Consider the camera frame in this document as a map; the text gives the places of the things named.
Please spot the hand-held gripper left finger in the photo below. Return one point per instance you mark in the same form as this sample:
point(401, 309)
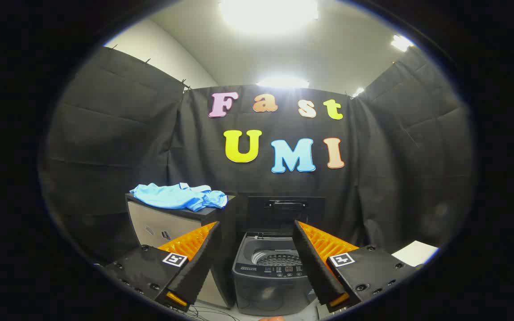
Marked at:
point(199, 267)

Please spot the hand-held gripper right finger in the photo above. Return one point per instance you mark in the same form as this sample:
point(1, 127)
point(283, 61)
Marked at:
point(315, 267)

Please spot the grey washing machine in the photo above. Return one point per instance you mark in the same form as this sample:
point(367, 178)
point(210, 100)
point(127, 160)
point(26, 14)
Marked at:
point(266, 285)

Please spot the light blue polo shirt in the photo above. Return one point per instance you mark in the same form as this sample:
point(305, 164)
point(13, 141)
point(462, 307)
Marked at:
point(172, 196)

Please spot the white flat board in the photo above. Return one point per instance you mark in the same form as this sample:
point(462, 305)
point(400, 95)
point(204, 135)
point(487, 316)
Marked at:
point(415, 253)

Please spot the ceiling light panel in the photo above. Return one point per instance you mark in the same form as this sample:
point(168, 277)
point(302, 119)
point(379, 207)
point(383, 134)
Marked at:
point(401, 42)

